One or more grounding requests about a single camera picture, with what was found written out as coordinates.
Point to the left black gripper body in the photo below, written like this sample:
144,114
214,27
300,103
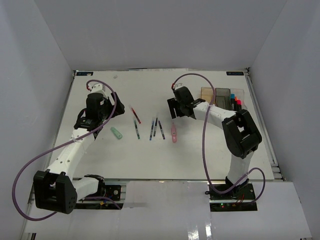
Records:
107,112

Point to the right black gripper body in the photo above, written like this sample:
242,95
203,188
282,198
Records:
180,107

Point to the green translucent correction tape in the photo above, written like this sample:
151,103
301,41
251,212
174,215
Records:
116,133

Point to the blue cap black highlighter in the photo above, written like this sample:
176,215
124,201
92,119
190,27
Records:
232,101

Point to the orange cap black highlighter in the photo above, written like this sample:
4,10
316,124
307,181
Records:
236,104

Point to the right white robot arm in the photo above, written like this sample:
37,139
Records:
241,134

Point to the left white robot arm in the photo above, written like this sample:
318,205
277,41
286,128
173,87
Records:
55,189

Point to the red gel pen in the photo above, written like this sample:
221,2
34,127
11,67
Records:
135,114

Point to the purple gel pen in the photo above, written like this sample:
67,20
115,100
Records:
161,130

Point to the brown translucent container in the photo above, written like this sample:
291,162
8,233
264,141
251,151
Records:
208,94

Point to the black gel pen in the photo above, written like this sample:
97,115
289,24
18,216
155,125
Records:
155,124

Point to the green gel pen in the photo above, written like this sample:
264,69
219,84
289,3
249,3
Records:
136,129

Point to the pink translucent correction tape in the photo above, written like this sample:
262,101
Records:
173,133

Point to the blue gel pen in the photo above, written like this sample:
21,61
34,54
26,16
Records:
152,129

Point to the grey translucent container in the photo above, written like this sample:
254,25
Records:
222,98

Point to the left blue table label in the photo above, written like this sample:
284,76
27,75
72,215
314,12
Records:
84,73

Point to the blue table label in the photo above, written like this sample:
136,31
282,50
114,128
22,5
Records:
234,73
84,73

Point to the right blue table label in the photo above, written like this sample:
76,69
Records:
234,73

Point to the pink cap black highlighter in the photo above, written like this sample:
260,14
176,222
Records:
239,105

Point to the clear translucent container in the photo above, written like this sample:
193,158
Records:
240,95

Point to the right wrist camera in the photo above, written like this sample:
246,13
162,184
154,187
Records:
176,86

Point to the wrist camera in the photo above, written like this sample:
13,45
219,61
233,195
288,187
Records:
97,88
176,86

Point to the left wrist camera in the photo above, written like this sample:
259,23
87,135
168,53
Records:
97,88

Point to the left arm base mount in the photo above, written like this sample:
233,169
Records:
117,193

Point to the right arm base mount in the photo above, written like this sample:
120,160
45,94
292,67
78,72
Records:
234,201

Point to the aluminium table frame rail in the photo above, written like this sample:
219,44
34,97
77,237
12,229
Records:
276,171

